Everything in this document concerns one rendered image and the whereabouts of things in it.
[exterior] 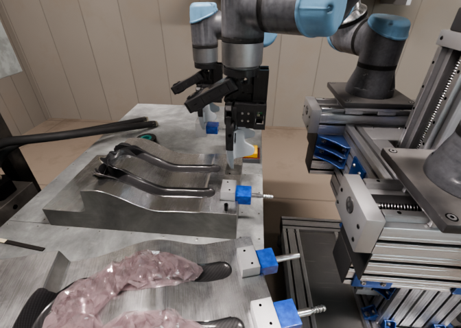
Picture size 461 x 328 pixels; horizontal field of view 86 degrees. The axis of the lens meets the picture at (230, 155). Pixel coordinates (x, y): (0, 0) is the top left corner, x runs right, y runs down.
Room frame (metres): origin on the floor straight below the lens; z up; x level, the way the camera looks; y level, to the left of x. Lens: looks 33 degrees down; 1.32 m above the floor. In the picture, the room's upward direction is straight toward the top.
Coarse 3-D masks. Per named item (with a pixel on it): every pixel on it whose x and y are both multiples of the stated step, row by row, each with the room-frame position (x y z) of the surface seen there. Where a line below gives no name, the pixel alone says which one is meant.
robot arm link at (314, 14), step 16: (272, 0) 0.41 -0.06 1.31; (288, 0) 0.40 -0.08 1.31; (304, 0) 0.39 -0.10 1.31; (320, 0) 0.37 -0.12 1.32; (336, 0) 0.37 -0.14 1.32; (272, 16) 0.41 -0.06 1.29; (288, 16) 0.40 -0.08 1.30; (304, 16) 0.38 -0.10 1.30; (320, 16) 0.37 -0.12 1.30; (336, 16) 0.38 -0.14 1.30; (272, 32) 0.44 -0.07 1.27; (288, 32) 0.41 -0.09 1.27; (304, 32) 0.40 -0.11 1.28; (320, 32) 0.38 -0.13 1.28
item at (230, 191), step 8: (224, 184) 0.49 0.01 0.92; (232, 184) 0.49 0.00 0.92; (224, 192) 0.46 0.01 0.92; (232, 192) 0.46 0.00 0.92; (240, 192) 0.48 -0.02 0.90; (248, 192) 0.48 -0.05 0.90; (224, 200) 0.46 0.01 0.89; (232, 200) 0.46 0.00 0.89; (240, 200) 0.46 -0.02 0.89; (248, 200) 0.46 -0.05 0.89
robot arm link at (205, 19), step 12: (192, 12) 0.76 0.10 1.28; (204, 12) 0.75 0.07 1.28; (216, 12) 0.77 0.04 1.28; (192, 24) 0.76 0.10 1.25; (204, 24) 0.75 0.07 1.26; (216, 24) 0.76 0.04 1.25; (192, 36) 0.77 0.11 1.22; (204, 36) 0.75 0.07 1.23; (216, 36) 0.77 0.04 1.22; (204, 48) 0.75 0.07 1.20
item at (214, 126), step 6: (198, 120) 0.78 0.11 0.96; (198, 126) 0.76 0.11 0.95; (204, 126) 0.76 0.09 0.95; (210, 126) 0.76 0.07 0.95; (216, 126) 0.76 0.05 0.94; (222, 126) 0.78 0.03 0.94; (198, 132) 0.76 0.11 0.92; (204, 132) 0.76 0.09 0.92; (210, 132) 0.76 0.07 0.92; (216, 132) 0.76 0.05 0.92
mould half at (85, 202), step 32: (96, 160) 0.69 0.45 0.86; (128, 160) 0.58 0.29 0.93; (192, 160) 0.65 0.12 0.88; (224, 160) 0.64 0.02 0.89; (64, 192) 0.53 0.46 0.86; (96, 192) 0.45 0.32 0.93; (128, 192) 0.47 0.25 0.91; (64, 224) 0.46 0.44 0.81; (96, 224) 0.45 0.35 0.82; (128, 224) 0.44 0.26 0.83; (160, 224) 0.43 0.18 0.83; (192, 224) 0.42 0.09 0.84; (224, 224) 0.42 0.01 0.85
